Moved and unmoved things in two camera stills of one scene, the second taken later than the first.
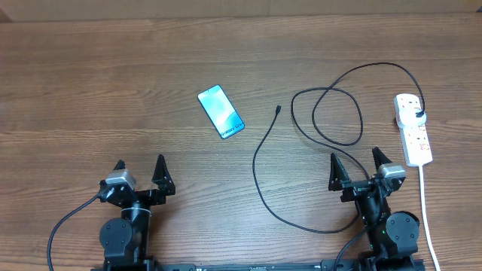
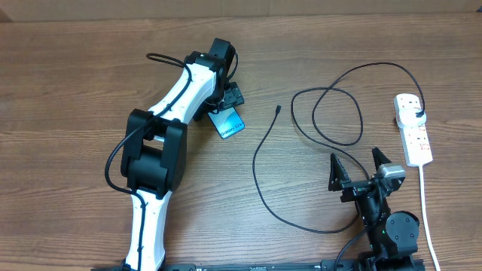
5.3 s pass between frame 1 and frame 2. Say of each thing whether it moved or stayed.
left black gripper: moved
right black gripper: stayed
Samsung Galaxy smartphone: stayed
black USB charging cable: stayed
